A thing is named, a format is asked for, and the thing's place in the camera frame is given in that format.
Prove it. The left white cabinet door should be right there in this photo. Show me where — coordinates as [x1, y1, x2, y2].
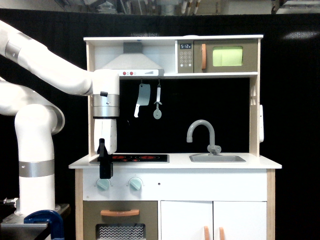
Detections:
[159, 200, 214, 240]

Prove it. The white wooden toy kitchen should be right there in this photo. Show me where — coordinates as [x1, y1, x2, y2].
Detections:
[70, 34, 281, 240]

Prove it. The left orange cabinet handle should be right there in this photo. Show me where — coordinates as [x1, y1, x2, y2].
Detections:
[204, 226, 210, 240]

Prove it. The white cabinet door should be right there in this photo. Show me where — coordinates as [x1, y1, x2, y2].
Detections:
[159, 200, 214, 240]
[213, 201, 267, 240]

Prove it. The toy oven door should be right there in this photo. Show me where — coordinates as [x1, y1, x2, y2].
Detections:
[83, 200, 159, 240]

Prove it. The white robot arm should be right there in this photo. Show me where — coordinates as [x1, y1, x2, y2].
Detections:
[0, 22, 120, 216]

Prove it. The orange microwave handle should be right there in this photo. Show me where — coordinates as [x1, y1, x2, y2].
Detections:
[201, 43, 207, 70]

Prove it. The toy pizza cutter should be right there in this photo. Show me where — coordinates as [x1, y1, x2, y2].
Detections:
[153, 84, 162, 120]

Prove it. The grey toy faucet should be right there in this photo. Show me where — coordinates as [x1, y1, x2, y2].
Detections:
[186, 119, 222, 156]

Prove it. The white range hood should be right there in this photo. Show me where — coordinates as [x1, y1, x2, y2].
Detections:
[103, 42, 165, 77]

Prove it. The black toy stovetop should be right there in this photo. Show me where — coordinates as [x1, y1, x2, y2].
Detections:
[89, 153, 170, 164]

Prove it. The orange oven handle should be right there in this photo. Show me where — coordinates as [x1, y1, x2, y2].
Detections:
[100, 209, 140, 217]

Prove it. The white side holder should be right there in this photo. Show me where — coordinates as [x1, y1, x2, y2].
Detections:
[259, 104, 265, 143]

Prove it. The orange cabinet handle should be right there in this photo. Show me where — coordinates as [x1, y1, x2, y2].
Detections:
[219, 227, 225, 240]
[204, 226, 210, 240]

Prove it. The right orange cabinet handle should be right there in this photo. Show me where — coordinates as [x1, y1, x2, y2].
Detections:
[219, 227, 225, 240]

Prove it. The right white cabinet door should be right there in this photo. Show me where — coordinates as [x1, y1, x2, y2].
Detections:
[213, 201, 267, 240]

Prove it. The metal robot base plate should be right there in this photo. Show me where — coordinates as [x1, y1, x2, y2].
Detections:
[0, 198, 71, 240]

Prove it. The right mint stove knob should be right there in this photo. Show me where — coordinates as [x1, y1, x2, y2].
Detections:
[128, 177, 143, 191]

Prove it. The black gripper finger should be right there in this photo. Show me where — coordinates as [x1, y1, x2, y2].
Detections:
[108, 154, 113, 179]
[97, 138, 109, 179]

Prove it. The left mint stove knob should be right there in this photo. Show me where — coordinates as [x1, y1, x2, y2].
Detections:
[96, 178, 111, 191]

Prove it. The toy microwave door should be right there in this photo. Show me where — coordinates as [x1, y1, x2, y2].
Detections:
[193, 39, 258, 73]

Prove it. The grey toy sink basin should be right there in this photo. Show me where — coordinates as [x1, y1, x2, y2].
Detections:
[189, 154, 246, 163]

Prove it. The toy cleaver knife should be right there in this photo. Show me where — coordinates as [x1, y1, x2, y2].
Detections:
[134, 83, 151, 118]

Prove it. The blue clamp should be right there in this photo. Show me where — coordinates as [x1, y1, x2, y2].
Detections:
[23, 210, 65, 240]

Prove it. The microwave keypad panel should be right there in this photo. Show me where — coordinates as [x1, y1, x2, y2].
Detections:
[177, 40, 194, 74]

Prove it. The mint stove knob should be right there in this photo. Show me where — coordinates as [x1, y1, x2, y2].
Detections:
[128, 177, 143, 191]
[96, 178, 111, 191]

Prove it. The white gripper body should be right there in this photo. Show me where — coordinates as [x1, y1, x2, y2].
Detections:
[94, 118, 117, 154]

